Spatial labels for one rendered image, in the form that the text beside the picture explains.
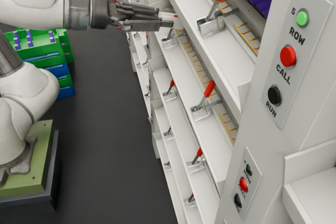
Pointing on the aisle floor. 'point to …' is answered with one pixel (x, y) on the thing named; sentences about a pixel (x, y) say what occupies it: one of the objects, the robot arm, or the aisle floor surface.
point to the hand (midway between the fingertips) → (171, 20)
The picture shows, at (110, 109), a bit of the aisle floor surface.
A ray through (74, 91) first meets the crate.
